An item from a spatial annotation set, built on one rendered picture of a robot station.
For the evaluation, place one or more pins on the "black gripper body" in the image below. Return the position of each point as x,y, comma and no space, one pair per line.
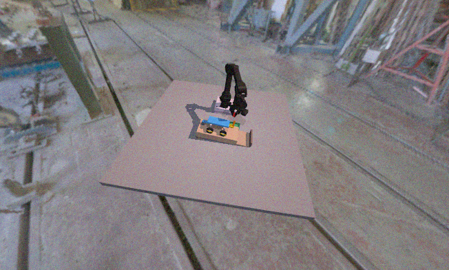
236,107

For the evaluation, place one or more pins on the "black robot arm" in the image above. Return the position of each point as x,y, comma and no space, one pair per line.
233,70

